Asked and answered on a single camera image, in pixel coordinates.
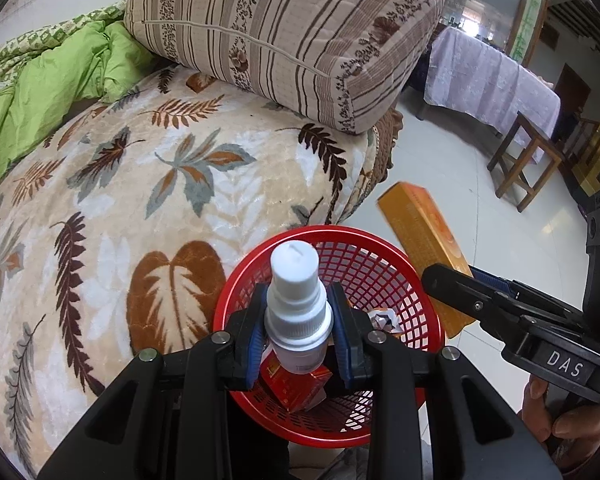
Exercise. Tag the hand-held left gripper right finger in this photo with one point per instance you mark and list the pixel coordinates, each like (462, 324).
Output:
(341, 350)

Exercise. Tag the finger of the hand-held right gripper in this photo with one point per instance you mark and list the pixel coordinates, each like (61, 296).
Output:
(470, 297)
(492, 279)

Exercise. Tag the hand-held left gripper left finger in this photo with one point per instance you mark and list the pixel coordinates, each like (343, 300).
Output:
(256, 340)

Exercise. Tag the white spray bottle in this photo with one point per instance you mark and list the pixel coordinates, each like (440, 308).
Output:
(297, 300)

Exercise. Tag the red cigarette pack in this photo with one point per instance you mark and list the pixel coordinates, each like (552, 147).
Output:
(295, 387)

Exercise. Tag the red mesh basket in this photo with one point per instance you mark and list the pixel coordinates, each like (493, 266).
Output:
(390, 280)

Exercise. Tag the orange box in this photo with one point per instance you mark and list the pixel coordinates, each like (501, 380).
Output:
(420, 230)

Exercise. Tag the person's right hand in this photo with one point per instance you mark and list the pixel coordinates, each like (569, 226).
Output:
(580, 430)

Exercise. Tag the crumpled white paper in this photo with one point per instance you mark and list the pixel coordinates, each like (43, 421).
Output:
(382, 320)

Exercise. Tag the wooden stool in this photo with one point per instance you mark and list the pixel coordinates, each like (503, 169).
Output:
(530, 145)

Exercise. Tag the brown patterned bed cover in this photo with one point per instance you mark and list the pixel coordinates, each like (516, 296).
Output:
(382, 160)

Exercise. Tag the table with purple cloth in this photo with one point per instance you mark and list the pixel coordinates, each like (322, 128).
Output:
(485, 80)

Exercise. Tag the striped floral cushion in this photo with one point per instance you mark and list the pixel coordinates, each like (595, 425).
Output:
(290, 30)

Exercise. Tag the green quilt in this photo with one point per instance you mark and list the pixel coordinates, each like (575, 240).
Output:
(40, 90)

